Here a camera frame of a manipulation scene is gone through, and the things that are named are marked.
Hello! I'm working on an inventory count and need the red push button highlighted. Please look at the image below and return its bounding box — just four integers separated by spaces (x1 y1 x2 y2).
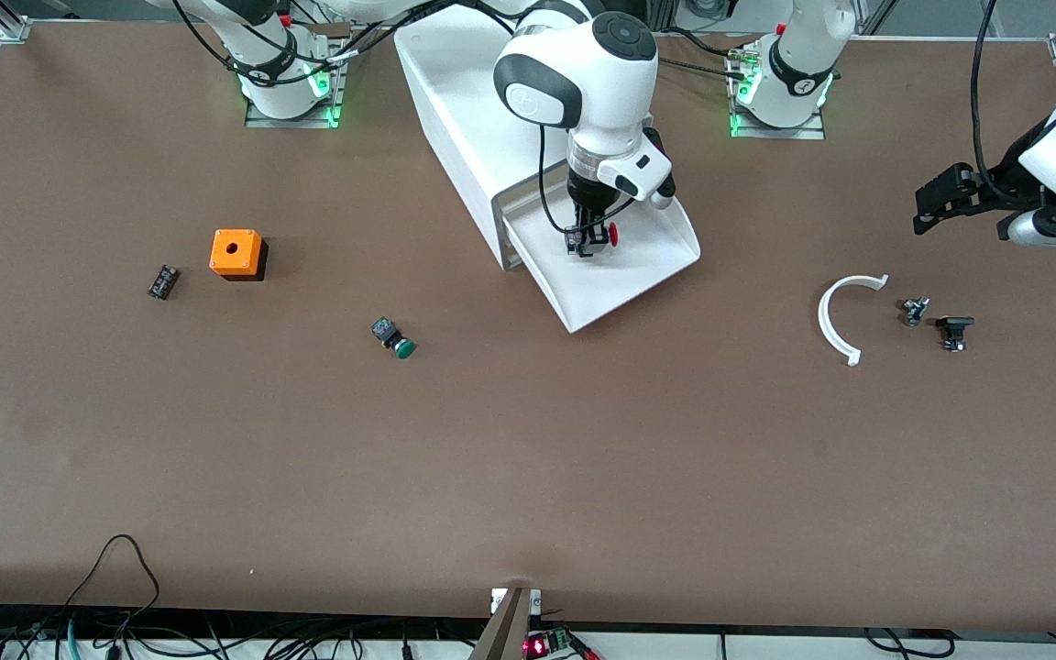
566 223 622 258

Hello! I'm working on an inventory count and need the green push button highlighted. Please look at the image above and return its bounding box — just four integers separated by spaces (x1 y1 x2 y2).
371 317 417 360

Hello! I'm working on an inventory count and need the small black flat component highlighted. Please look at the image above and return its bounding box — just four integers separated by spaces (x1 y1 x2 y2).
936 315 976 352

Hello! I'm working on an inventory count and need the white curved plastic arc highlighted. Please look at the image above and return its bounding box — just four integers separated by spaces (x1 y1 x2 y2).
818 274 890 368

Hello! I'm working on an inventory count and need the circuit board with red light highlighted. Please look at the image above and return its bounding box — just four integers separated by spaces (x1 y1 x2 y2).
523 628 598 660

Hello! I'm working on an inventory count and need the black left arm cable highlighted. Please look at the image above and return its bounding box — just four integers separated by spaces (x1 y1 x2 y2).
971 0 1013 198

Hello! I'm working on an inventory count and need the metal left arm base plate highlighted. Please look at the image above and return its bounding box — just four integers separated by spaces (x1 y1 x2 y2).
728 46 827 140

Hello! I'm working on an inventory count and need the black cable on table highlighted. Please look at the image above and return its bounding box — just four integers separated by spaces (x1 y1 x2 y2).
656 53 754 74

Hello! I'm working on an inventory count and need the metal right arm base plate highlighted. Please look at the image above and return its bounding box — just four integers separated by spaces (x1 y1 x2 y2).
244 37 350 129

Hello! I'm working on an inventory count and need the orange button enclosure box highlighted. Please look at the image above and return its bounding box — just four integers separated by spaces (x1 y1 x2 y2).
209 228 270 281

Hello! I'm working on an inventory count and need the camera mount post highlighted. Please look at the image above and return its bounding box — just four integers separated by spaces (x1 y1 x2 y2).
468 587 543 660

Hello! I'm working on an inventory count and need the black curved cable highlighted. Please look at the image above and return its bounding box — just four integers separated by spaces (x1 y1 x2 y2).
863 627 955 659

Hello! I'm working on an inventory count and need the black looped cable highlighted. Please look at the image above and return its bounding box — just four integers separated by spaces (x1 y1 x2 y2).
65 534 162 611

